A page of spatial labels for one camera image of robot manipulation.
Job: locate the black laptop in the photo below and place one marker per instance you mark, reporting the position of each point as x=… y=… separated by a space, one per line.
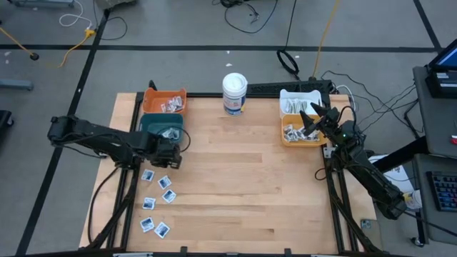
x=446 y=59

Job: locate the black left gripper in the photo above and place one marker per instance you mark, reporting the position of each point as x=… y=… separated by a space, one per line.
x=166 y=151

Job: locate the black round floor base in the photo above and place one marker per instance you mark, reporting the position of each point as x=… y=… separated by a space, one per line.
x=34 y=56

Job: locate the black box device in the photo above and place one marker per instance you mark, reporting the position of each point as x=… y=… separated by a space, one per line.
x=442 y=84

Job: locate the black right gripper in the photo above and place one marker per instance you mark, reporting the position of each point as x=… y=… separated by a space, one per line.
x=332 y=125

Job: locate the white plastic bin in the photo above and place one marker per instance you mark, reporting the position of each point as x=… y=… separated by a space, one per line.
x=300 y=94

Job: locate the red white bandage packet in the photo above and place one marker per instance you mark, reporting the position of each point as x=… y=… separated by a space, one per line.
x=180 y=106
x=163 y=107
x=175 y=109
x=179 y=99
x=174 y=103
x=169 y=106

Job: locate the white wipes canister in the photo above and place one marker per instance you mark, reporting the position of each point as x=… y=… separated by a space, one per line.
x=234 y=85

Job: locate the white paper sheet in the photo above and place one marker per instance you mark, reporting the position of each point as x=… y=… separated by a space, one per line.
x=401 y=175

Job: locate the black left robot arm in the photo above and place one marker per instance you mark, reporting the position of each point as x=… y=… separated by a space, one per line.
x=100 y=137

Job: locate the grey metal bar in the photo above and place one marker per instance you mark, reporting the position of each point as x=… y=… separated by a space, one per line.
x=43 y=3
x=16 y=85

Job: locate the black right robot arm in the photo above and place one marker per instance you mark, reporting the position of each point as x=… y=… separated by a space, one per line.
x=371 y=178

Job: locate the black power strip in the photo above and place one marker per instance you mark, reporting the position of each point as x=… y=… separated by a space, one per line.
x=285 y=88

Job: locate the teal plastic bin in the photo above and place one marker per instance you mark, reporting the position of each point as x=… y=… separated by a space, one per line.
x=150 y=123

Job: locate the white gauze strip packet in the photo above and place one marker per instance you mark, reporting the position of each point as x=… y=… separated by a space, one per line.
x=292 y=106
x=287 y=106
x=305 y=106
x=296 y=106
x=300 y=106

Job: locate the grey desk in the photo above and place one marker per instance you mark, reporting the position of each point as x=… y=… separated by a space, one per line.
x=439 y=225

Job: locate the white yellow bottle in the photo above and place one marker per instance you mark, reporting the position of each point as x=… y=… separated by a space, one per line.
x=414 y=200

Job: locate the black chair base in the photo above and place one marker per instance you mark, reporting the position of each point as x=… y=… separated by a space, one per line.
x=5 y=119

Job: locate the orange plastic bin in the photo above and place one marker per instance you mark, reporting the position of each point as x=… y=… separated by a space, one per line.
x=153 y=101

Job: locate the black desk crossbar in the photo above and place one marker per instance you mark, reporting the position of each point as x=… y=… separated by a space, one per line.
x=403 y=154

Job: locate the dark smartphone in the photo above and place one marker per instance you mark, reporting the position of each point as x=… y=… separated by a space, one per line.
x=371 y=233

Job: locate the black keyboard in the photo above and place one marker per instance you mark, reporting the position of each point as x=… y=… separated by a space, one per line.
x=444 y=191

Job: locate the grey side table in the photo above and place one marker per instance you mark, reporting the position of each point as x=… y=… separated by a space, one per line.
x=435 y=121

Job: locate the yellow plastic bin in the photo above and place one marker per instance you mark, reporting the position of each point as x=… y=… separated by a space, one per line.
x=290 y=120

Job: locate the black caster wheel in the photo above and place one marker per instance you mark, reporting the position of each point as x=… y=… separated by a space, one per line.
x=417 y=241

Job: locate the small red object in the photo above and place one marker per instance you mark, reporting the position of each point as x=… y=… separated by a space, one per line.
x=454 y=140

